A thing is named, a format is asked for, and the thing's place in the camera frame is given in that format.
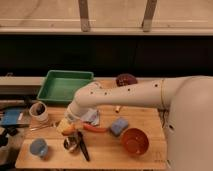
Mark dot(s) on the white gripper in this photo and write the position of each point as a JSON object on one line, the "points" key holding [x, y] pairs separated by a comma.
{"points": [[72, 113]]}

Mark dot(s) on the yellow apple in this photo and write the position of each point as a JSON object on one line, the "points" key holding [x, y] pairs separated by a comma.
{"points": [[69, 130]]}

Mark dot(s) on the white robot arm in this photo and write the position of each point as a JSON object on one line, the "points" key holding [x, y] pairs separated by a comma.
{"points": [[189, 101]]}

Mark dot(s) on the metal cup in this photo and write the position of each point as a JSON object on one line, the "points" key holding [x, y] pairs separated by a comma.
{"points": [[71, 143]]}

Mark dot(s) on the blue cup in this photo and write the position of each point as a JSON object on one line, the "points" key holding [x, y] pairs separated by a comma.
{"points": [[39, 147]]}

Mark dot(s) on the metal spoon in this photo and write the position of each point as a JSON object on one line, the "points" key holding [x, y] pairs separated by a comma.
{"points": [[55, 124]]}

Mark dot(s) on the white mug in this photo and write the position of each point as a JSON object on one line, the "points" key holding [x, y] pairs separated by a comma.
{"points": [[39, 111]]}

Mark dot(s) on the grey blue cloth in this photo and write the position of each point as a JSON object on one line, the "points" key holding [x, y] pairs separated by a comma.
{"points": [[91, 117]]}

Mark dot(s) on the green plastic tray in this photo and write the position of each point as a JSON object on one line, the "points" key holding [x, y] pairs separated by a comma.
{"points": [[59, 86]]}

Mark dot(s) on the blue box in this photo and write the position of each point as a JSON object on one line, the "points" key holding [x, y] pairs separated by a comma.
{"points": [[12, 116]]}

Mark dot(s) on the wooden board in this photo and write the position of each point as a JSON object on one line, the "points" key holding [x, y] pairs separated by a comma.
{"points": [[104, 149]]}

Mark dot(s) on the blue sponge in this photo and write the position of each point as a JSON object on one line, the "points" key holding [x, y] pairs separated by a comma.
{"points": [[118, 126]]}

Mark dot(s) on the yellow banana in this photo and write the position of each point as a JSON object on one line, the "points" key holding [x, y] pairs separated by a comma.
{"points": [[117, 109]]}

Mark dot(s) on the orange bowl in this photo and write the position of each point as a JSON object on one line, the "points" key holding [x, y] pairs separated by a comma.
{"points": [[135, 142]]}

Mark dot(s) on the dark purple bowl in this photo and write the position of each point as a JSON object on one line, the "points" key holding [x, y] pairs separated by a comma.
{"points": [[125, 79]]}

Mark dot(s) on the black handled knife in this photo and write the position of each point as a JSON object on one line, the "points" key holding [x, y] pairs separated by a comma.
{"points": [[83, 146]]}

